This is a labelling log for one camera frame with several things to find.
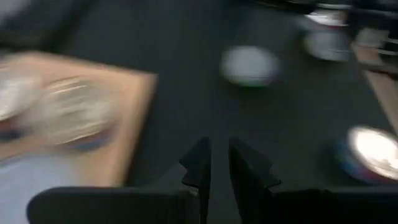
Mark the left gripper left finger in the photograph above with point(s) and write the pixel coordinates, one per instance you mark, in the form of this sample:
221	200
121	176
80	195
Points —
124	205

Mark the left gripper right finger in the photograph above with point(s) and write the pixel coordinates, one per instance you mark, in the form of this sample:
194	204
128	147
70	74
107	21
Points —
311	207

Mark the tuna can green label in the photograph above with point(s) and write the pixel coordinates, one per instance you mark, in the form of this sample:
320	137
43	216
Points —
326	45
250	65

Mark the wooden shelf board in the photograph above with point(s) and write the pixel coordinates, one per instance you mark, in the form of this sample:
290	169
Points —
133	109

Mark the black table mat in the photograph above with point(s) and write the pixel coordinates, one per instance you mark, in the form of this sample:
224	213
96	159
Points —
217	118

